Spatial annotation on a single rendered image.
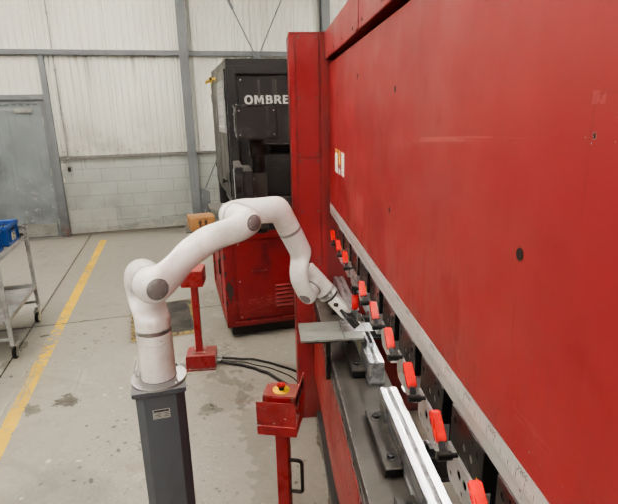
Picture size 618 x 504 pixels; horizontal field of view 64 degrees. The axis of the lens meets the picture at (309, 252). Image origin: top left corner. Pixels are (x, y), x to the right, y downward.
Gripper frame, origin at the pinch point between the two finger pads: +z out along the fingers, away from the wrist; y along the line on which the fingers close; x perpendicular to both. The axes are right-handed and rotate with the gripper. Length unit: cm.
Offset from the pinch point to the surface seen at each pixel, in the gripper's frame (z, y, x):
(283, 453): 18, -17, 57
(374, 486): 7, -79, 16
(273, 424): 2, -23, 48
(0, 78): -385, 629, 234
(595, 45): -70, -142, -60
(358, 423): 8, -49, 15
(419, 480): 6, -89, 3
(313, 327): -8.3, 2.8, 15.1
